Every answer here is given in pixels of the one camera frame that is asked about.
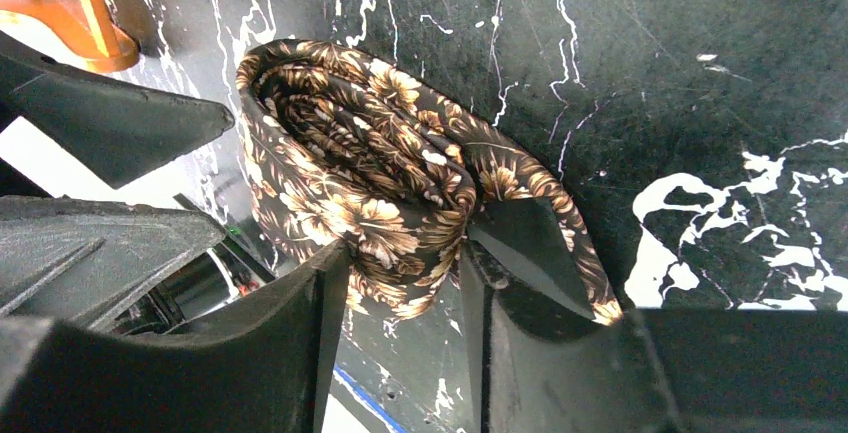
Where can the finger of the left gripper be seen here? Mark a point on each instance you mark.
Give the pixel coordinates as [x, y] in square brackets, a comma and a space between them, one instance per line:
[88, 261]
[119, 130]

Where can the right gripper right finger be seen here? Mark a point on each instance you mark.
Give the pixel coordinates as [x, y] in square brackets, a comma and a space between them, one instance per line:
[537, 366]

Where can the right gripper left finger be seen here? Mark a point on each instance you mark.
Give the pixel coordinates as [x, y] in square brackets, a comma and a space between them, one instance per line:
[260, 364]

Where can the black brown floral tie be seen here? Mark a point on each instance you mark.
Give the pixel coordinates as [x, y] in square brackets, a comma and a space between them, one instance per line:
[342, 145]

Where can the orange wooden rack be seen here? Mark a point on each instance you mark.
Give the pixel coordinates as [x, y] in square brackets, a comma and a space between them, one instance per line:
[81, 33]

